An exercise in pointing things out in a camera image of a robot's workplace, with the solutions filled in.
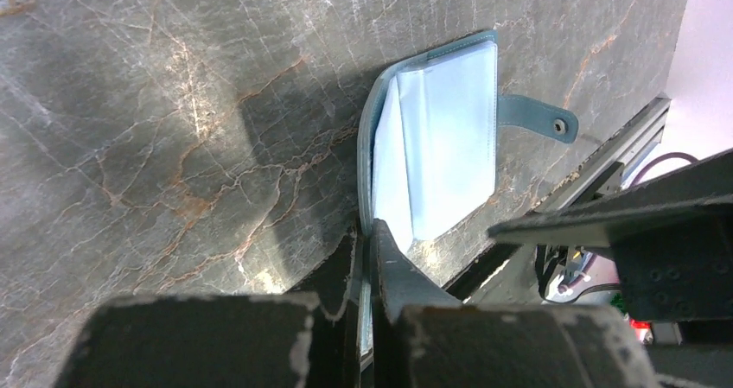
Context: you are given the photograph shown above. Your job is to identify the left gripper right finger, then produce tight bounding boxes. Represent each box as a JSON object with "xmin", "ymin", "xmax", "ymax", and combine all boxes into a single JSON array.
[{"xmin": 370, "ymin": 219, "xmax": 660, "ymax": 387}]

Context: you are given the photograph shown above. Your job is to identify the blue card holder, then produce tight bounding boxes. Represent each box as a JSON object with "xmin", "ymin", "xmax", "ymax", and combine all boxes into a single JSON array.
[{"xmin": 355, "ymin": 29, "xmax": 579, "ymax": 375}]

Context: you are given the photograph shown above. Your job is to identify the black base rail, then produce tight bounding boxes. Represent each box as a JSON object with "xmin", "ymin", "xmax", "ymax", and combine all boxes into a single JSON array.
[{"xmin": 443, "ymin": 97, "xmax": 671, "ymax": 302}]

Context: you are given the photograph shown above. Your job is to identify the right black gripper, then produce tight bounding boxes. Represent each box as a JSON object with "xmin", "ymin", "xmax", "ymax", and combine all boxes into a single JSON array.
[{"xmin": 488, "ymin": 150, "xmax": 732, "ymax": 345}]

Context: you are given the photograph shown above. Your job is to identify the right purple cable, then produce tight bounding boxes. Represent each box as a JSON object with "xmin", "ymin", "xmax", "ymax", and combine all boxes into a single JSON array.
[{"xmin": 558, "ymin": 151, "xmax": 700, "ymax": 295}]

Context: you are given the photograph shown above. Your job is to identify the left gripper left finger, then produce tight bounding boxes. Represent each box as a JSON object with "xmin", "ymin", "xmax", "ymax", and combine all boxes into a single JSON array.
[{"xmin": 55, "ymin": 226, "xmax": 362, "ymax": 387}]

